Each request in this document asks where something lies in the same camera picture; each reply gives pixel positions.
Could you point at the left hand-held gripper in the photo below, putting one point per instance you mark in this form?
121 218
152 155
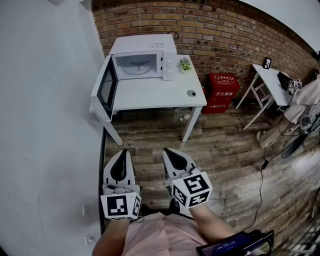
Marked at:
117 205

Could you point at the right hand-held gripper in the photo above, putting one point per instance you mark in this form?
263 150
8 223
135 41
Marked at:
192 187

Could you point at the round glass turntable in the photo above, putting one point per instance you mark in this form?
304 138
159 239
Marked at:
148 70

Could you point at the person's left forearm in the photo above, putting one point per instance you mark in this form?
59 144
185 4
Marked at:
110 240

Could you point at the person's right forearm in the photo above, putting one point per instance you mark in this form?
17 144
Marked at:
210 222

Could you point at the white crumpled floor scrap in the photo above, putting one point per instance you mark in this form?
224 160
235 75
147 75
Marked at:
185 117

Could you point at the person's pink clothing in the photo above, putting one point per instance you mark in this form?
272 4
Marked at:
162 237

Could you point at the small red fire extinguisher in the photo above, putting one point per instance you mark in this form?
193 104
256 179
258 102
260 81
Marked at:
204 90

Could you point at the red fire extinguisher box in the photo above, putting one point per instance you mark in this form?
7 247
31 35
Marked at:
220 97

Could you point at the small potted green plant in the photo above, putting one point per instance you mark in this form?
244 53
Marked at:
185 66

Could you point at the white folding table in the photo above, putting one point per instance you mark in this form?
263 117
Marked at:
271 85

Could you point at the white microwave oven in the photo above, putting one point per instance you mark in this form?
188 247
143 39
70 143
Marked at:
140 42

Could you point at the black box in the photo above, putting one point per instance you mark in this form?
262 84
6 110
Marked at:
283 80

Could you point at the white wall outlet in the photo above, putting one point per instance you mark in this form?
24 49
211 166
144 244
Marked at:
90 239
86 210

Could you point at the small black picture frame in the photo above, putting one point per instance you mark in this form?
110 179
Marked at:
267 63

